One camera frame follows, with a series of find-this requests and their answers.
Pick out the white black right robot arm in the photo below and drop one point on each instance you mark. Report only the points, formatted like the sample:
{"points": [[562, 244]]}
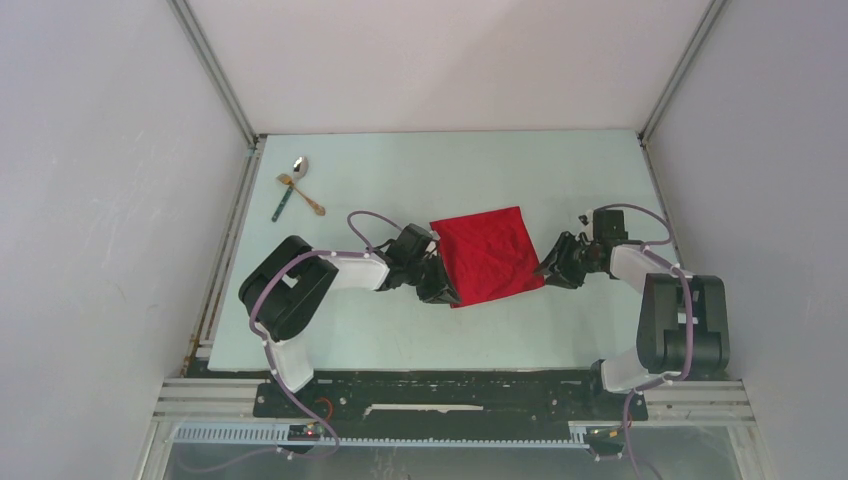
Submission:
{"points": [[682, 326]]}

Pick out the silver spoon teal handle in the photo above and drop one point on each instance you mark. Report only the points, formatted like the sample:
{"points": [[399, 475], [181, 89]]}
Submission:
{"points": [[299, 170]]}

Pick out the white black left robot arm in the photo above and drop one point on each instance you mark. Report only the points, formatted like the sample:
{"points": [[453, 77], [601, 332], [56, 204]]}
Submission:
{"points": [[285, 291]]}

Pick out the red satin napkin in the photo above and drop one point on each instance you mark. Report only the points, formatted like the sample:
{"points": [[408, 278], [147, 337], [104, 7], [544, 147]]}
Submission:
{"points": [[488, 256]]}

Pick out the aluminium frame post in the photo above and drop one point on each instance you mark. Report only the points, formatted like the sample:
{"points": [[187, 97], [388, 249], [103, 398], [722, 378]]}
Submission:
{"points": [[204, 51], [692, 49]]}

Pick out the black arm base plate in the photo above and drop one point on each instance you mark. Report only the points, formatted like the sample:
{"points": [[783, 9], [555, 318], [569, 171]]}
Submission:
{"points": [[477, 405]]}

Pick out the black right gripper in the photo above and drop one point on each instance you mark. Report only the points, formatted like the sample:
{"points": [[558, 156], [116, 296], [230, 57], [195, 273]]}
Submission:
{"points": [[558, 259]]}

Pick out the white slotted cable duct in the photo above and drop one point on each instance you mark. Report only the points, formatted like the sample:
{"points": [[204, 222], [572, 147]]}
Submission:
{"points": [[283, 435]]}

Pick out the left aluminium frame post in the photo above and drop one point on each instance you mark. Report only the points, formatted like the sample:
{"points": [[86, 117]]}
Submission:
{"points": [[204, 51]]}

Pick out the gold fork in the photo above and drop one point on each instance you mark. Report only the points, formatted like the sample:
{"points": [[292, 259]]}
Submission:
{"points": [[301, 192]]}

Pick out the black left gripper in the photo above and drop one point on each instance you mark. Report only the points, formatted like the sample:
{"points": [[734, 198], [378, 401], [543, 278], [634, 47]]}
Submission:
{"points": [[441, 289]]}

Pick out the right aluminium frame post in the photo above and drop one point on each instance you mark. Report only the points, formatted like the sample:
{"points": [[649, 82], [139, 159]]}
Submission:
{"points": [[692, 49]]}

